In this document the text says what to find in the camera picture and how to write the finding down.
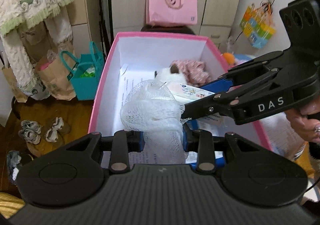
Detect blue wet wipes pack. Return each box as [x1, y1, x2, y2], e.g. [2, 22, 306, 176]
[166, 81, 224, 127]

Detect striped slippers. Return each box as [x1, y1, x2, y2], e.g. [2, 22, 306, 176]
[18, 117, 71, 148]

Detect orange soft ball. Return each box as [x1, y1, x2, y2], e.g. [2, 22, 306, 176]
[222, 53, 236, 65]

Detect pink paper tote bag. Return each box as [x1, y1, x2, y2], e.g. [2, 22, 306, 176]
[145, 0, 197, 27]

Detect right hand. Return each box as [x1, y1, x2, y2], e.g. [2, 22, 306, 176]
[285, 96, 319, 143]

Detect brown paper bag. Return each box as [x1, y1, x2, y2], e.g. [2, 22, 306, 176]
[35, 49, 76, 101]

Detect printed paper sheet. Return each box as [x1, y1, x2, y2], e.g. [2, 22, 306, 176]
[116, 64, 153, 113]

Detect teal tote bag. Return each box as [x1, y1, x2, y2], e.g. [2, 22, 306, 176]
[59, 42, 105, 101]

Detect colorful hanging bag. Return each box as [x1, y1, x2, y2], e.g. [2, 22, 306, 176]
[239, 0, 276, 49]

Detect white mesh bath pouf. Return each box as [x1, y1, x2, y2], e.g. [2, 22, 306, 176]
[120, 79, 185, 165]

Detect pink storage box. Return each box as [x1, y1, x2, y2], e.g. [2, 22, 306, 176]
[88, 31, 273, 166]

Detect black suitcase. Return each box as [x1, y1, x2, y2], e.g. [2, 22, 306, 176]
[140, 25, 195, 35]

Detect cream knitted cardigan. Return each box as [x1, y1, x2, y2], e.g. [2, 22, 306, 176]
[1, 0, 74, 92]

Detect white brown plush toy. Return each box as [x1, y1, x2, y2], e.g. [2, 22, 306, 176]
[155, 64, 187, 84]

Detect pink floral cloth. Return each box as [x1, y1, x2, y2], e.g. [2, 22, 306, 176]
[170, 59, 212, 87]

